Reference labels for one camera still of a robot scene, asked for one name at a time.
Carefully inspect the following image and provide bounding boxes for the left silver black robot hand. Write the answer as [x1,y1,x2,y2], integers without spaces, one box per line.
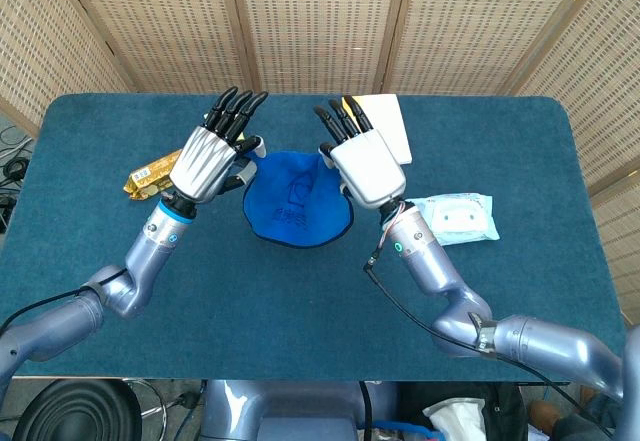
[168,86,269,206]

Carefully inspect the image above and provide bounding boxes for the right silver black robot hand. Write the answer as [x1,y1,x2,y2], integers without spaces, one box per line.
[313,94,407,211]

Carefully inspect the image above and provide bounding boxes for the blue cloth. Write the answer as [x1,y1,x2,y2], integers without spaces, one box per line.
[242,150,356,249]

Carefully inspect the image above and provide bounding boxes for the yellow white notebook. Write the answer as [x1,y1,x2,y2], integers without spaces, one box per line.
[341,93,414,166]

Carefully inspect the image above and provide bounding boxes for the gold biscuit pack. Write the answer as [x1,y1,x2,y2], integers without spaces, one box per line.
[122,149,184,201]

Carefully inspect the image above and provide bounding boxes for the light blue wet wipes pack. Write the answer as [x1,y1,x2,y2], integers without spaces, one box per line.
[409,191,501,247]

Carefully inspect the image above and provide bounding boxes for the woven wooden folding screen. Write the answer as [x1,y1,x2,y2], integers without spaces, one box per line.
[0,0,640,332]

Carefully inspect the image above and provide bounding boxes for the grey robot torso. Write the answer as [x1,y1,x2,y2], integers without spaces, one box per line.
[199,378,401,441]

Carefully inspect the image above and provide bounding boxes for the white crumpled tissue bag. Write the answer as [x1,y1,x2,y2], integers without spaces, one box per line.
[423,396,487,441]

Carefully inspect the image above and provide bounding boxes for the black round ribbed disc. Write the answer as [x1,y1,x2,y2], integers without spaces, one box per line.
[12,379,144,441]

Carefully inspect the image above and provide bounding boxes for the black cable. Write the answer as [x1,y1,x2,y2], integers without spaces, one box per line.
[359,380,376,440]
[365,254,619,440]
[0,269,129,337]

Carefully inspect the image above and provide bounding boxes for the tangled black floor cables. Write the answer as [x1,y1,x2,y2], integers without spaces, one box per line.
[0,124,34,225]

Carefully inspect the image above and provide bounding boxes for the chrome stool ring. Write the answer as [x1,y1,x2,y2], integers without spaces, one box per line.
[123,378,207,420]

